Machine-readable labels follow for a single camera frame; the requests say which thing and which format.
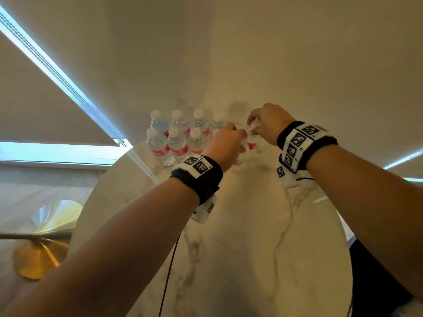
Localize white wrist camera unit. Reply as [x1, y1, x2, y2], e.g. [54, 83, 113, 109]
[191, 194, 217, 225]
[276, 161, 315, 189]

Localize person's right forearm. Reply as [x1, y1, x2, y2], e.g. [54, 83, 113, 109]
[306, 144, 423, 303]

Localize clear plastic water bottle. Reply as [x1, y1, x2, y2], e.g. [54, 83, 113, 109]
[232, 138, 250, 166]
[246, 118, 262, 153]

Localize black trousers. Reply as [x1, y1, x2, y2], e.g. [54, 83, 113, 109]
[346, 237, 423, 317]

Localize gold pedestal base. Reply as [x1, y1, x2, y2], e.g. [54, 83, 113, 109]
[0, 199, 84, 281]

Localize white bead blind chain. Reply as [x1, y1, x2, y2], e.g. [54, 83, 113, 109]
[0, 11, 127, 148]

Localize thin black cable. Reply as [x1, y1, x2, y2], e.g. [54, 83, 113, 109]
[158, 235, 182, 317]

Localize group of red-label water bottles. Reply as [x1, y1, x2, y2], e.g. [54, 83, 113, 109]
[146, 108, 229, 167]

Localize person's left forearm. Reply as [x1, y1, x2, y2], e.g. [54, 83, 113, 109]
[0, 177, 201, 317]

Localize beige roller blind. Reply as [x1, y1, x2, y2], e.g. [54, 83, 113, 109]
[0, 30, 121, 147]

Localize black marker wristband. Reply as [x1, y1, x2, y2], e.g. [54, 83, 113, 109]
[276, 121, 338, 174]
[170, 154, 224, 205]

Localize person's right hand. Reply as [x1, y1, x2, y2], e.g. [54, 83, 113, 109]
[247, 103, 296, 146]

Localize person's left hand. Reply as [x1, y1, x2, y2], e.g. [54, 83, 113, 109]
[202, 123, 248, 173]

